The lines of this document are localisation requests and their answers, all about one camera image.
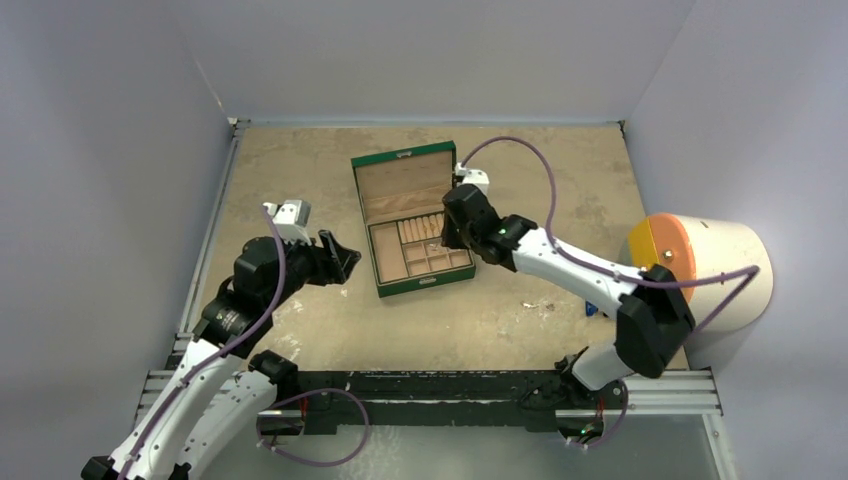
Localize white cylinder orange yellow lid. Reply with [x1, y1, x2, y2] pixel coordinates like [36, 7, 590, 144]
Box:
[618, 213, 774, 333]

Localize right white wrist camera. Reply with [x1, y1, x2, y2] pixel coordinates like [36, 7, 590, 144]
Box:
[453, 165, 490, 195]

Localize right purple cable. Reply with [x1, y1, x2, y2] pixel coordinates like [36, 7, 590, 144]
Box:
[457, 137, 761, 452]

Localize green jewelry tray insert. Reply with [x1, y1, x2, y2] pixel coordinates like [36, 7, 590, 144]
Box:
[368, 213, 472, 284]

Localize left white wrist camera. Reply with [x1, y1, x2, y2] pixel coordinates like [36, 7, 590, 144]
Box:
[263, 199, 312, 244]

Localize green jewelry box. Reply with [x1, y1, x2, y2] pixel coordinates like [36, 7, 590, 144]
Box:
[351, 141, 476, 298]

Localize small silver jewelry pieces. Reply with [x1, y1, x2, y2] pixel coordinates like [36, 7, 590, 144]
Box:
[522, 302, 556, 311]

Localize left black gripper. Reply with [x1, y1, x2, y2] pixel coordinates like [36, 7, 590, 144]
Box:
[265, 228, 359, 310]

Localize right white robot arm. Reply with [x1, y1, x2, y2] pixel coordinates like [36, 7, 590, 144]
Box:
[442, 184, 695, 407]

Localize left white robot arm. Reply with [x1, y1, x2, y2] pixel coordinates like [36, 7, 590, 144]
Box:
[81, 227, 361, 479]

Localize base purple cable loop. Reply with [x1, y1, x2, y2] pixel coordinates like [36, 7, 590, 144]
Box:
[256, 389, 368, 468]

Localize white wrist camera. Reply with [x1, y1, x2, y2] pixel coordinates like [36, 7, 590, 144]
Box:
[453, 165, 490, 195]
[263, 199, 312, 244]

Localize blue tool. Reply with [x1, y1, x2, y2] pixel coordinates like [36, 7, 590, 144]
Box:
[584, 301, 603, 317]

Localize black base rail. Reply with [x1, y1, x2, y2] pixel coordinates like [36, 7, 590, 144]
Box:
[248, 350, 628, 441]

